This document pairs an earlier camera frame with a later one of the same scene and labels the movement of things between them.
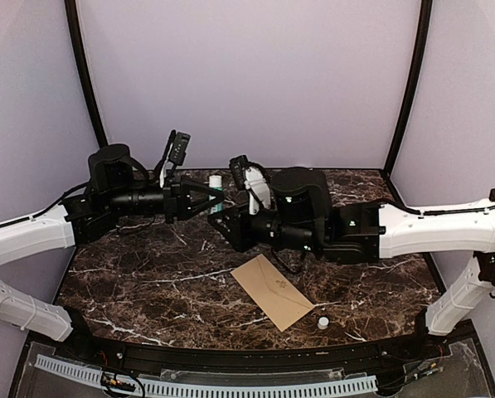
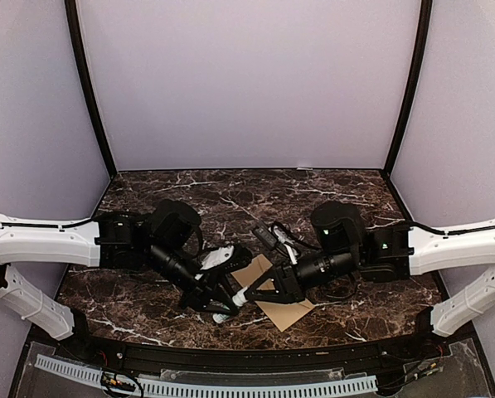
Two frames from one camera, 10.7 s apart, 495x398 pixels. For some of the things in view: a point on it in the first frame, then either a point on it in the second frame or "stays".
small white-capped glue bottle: x=215 y=182 to x=239 y=299
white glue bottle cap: x=322 y=322 to x=240 y=298
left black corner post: x=83 y=71 stays
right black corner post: x=425 y=26 stays
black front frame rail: x=255 y=361 stays
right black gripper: x=237 y=235 to x=288 y=288
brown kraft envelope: x=278 y=298 stays
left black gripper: x=178 y=200 to x=205 y=290
